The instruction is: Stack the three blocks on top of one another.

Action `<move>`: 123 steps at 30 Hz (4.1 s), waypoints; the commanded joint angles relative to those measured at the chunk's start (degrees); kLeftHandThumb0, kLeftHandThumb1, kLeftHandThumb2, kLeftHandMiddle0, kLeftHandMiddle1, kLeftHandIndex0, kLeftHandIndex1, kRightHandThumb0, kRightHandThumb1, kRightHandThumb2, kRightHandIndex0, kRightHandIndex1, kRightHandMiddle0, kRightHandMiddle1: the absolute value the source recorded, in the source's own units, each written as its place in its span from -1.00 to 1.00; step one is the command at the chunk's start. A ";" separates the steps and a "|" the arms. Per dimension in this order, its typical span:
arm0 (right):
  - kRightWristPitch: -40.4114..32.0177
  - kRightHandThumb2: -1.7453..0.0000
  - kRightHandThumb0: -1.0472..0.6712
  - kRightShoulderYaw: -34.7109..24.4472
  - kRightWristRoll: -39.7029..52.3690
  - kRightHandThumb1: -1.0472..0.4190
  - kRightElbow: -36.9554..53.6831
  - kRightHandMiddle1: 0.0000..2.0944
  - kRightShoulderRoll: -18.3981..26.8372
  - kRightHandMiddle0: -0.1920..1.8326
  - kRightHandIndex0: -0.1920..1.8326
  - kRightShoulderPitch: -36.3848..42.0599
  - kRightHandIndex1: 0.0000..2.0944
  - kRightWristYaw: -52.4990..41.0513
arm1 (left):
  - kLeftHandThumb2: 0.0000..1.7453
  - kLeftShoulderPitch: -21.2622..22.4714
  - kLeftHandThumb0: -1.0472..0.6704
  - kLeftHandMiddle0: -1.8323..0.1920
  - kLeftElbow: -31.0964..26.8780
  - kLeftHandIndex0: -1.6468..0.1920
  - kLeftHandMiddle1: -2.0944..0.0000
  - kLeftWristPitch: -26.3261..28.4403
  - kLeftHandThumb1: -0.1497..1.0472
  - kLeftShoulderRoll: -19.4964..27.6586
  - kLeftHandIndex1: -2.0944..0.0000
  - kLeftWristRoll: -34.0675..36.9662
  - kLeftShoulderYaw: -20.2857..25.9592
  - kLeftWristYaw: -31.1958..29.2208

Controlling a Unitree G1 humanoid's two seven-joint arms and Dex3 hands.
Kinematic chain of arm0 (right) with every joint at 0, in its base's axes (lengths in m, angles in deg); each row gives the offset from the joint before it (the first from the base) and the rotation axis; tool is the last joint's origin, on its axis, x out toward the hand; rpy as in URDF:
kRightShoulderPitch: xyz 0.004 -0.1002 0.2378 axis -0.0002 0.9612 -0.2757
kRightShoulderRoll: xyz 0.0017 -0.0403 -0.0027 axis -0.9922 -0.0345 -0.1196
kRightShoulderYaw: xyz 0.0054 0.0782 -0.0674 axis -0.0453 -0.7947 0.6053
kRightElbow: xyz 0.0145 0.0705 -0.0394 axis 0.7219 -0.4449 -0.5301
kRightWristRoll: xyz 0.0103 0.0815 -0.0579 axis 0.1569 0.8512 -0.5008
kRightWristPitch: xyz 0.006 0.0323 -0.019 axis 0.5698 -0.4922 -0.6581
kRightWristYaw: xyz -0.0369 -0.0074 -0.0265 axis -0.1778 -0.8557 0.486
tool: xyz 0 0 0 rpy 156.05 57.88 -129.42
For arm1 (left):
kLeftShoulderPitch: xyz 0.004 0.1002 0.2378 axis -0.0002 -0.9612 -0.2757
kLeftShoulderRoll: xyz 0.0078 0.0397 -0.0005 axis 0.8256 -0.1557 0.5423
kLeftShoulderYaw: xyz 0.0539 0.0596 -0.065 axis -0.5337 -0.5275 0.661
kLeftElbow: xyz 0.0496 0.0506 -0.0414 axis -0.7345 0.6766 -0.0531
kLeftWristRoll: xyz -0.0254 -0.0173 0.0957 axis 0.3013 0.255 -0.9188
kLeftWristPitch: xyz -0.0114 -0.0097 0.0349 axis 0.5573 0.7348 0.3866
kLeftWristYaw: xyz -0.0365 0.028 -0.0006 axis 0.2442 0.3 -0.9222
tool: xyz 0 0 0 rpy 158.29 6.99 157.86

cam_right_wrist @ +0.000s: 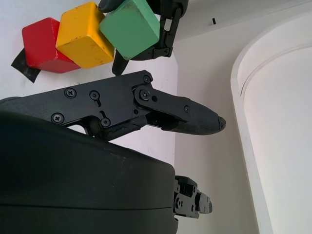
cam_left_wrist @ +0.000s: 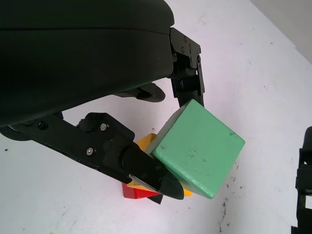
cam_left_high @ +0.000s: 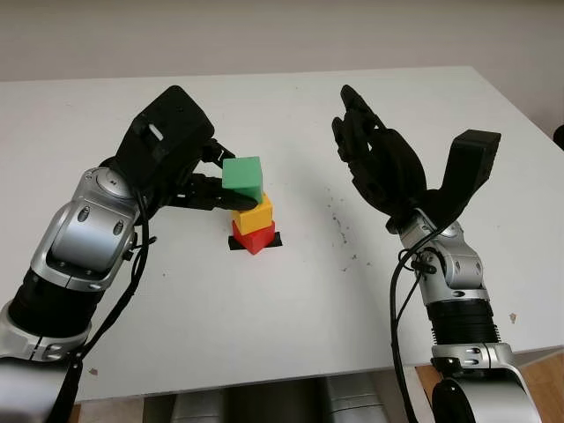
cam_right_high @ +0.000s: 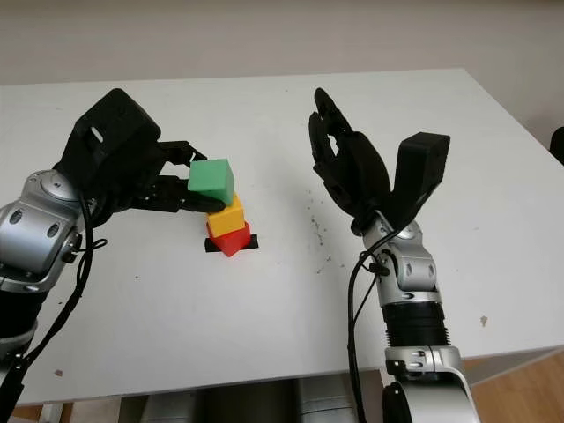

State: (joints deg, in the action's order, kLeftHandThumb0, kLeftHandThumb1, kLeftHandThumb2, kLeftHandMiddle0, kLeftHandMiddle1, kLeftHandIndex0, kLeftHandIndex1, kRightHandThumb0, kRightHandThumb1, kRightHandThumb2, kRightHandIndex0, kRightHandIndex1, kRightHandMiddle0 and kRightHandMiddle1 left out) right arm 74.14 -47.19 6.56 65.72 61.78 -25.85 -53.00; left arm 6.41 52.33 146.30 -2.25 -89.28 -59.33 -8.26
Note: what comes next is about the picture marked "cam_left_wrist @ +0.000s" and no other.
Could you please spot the green wooden cube block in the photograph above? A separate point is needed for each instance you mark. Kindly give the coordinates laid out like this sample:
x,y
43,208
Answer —
x,y
197,151

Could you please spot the yellow wooden cube block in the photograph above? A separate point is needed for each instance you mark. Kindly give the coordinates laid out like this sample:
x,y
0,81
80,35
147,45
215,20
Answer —
x,y
146,143

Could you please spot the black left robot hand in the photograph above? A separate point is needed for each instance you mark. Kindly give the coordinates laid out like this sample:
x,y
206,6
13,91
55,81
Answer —
x,y
73,61

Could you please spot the red wooden cube block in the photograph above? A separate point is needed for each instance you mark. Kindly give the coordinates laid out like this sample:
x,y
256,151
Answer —
x,y
136,193

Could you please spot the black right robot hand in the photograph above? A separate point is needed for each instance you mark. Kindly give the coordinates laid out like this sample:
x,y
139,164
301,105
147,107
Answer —
x,y
306,170

